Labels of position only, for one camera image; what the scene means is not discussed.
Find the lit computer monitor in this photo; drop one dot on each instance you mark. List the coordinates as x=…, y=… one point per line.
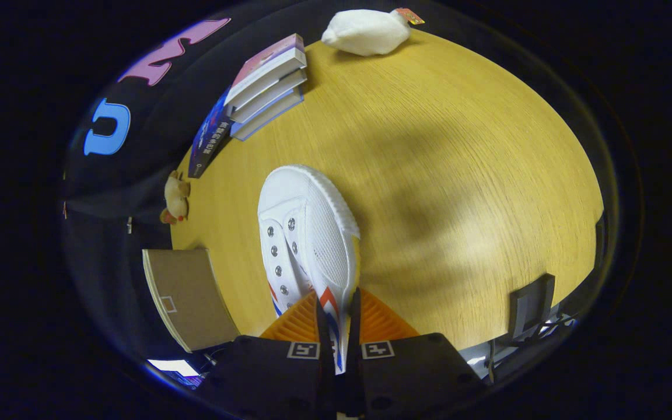
x=175, y=367

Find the white plush toy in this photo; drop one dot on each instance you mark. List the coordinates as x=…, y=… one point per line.
x=365, y=32

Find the pink cover book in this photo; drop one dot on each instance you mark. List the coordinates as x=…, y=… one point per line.
x=266, y=55

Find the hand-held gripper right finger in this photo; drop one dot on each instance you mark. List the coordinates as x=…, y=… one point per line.
x=354, y=326

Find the dark square panel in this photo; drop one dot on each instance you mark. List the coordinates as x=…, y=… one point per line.
x=531, y=306

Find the white canvas shoe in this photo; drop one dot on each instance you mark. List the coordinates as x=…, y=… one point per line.
x=312, y=221

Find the blue edged book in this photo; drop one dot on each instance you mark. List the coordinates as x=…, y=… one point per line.
x=269, y=116

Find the beige fabric storage box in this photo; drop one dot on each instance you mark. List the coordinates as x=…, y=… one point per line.
x=190, y=297

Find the blue cover book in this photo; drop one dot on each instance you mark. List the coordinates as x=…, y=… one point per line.
x=210, y=137

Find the tan striped plush toy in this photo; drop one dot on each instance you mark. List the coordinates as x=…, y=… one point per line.
x=175, y=195

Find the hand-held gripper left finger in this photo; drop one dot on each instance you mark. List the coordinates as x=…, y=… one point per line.
x=323, y=332

